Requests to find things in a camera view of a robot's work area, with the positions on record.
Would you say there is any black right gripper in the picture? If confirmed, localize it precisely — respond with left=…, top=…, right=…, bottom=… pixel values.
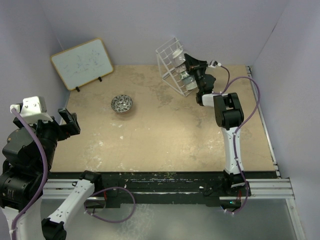
left=184, top=54, right=209, bottom=93

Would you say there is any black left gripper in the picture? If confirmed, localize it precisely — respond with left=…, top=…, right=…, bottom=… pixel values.
left=14, top=106, right=80, bottom=170

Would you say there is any green leaf pattern bowl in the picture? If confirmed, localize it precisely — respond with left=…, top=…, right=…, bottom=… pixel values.
left=178, top=70, right=190, bottom=80

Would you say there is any red rimmed dotted bowl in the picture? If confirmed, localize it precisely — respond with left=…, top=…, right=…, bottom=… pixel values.
left=182, top=75, right=195, bottom=86

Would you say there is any white lattice pattern bowl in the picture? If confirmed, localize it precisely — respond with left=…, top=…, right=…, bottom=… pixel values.
left=171, top=48, right=186, bottom=68

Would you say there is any white green patterned bowl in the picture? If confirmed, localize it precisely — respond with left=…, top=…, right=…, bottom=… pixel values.
left=185, top=81, right=198, bottom=91

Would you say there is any white wire dish rack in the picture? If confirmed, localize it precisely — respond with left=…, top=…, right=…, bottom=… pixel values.
left=155, top=37, right=192, bottom=97

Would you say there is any grey leaf pattern bowl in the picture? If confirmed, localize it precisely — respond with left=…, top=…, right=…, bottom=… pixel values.
left=110, top=94, right=133, bottom=114

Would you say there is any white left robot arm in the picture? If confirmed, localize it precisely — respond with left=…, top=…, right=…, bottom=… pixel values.
left=0, top=108, right=103, bottom=240

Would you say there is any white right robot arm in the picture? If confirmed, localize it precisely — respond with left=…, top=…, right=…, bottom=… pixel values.
left=184, top=53, right=249, bottom=196

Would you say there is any wood framed whiteboard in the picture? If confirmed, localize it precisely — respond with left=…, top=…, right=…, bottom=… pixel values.
left=50, top=38, right=114, bottom=91

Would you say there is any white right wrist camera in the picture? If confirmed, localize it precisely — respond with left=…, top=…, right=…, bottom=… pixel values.
left=207, top=60, right=222, bottom=68

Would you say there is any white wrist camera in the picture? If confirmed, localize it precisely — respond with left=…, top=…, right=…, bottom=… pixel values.
left=207, top=60, right=222, bottom=68
left=10, top=96, right=53, bottom=125

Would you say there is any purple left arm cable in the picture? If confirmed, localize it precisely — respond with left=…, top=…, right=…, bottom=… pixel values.
left=11, top=107, right=49, bottom=240

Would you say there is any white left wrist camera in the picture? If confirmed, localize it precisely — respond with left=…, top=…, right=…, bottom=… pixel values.
left=10, top=96, right=53, bottom=125

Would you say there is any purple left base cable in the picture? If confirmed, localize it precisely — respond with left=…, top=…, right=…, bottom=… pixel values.
left=83, top=186, right=136, bottom=223

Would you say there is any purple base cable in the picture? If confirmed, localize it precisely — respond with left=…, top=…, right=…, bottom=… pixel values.
left=83, top=186, right=136, bottom=223
left=221, top=184, right=251, bottom=217

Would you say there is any black aluminium mounting rail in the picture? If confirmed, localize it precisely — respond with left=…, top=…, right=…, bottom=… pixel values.
left=41, top=170, right=296, bottom=210

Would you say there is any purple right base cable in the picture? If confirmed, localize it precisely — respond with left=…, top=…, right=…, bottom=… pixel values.
left=221, top=184, right=251, bottom=217

